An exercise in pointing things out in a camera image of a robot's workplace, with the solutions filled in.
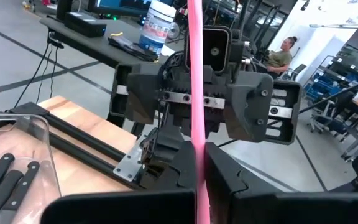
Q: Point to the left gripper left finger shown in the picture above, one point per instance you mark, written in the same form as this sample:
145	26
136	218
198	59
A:
179	177

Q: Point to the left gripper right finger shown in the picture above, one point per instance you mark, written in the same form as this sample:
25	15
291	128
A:
225	180

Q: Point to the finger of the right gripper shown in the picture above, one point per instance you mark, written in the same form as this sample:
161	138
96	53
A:
141	96
247	105

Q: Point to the pink silicone spatula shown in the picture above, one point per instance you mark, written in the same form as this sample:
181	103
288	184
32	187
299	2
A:
196	77

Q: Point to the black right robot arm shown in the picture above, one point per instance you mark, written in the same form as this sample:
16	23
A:
163	146

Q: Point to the grey black work gloves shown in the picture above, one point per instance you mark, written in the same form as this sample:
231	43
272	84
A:
132	48

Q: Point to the person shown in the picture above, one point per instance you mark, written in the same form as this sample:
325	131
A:
280	59

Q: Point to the black office chair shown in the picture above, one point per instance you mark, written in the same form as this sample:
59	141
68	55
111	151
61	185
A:
295	71

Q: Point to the grey computer workstation cart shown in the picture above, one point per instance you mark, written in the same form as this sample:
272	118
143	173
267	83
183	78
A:
98	46

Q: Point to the blue white canister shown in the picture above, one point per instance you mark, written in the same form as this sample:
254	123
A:
155	28

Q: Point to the shelf rack with blue bins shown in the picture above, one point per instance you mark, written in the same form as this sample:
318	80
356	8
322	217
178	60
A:
328	84

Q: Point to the blue-screen computer monitor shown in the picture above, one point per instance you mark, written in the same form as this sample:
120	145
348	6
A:
120	6

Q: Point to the black desktop computer box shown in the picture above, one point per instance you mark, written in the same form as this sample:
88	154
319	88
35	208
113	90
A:
84	23

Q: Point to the clear plastic storage bin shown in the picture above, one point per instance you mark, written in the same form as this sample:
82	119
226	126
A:
50	161

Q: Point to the white ceiling light bar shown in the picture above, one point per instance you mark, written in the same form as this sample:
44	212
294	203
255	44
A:
340	26

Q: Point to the silver frame bracket plate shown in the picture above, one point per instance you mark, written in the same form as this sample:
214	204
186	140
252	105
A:
129	161

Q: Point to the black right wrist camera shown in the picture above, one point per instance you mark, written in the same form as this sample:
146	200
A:
216	49

